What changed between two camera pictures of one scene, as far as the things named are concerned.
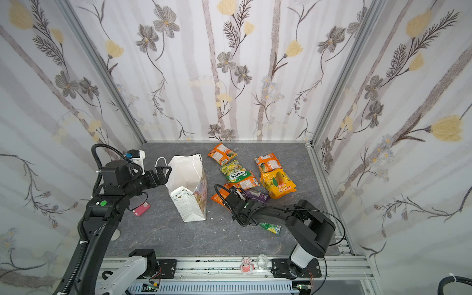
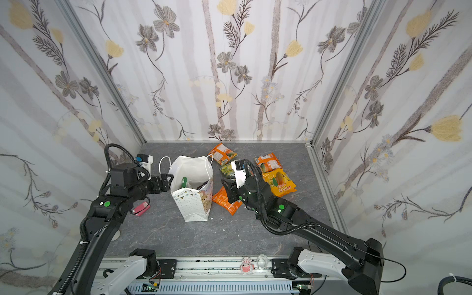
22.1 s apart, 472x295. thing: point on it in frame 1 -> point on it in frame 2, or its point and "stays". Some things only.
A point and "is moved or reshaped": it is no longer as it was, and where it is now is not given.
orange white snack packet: [268, 162] stays
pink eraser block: [141, 209] stays
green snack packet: [275, 228] -> [184, 182]
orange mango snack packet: [222, 154] stays
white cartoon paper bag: [187, 185] is moved or reshaped
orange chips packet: [224, 193] stays
